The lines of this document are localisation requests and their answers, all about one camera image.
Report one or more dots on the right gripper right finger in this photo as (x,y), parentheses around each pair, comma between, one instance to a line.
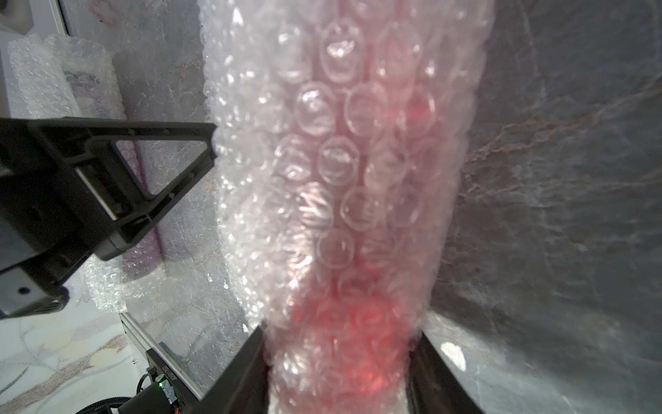
(431,387)

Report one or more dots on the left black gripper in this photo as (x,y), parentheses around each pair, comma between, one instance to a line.
(68,192)

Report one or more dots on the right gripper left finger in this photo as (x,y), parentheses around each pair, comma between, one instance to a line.
(243,387)

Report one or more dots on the single bubble wrap sheet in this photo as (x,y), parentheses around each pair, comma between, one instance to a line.
(41,81)

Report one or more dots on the pink red bottle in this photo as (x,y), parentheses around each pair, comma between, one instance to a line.
(367,226)

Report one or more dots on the bubble wrap sheet stack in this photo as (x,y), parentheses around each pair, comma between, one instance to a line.
(258,57)

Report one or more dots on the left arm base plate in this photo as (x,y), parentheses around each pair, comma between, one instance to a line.
(181,394)

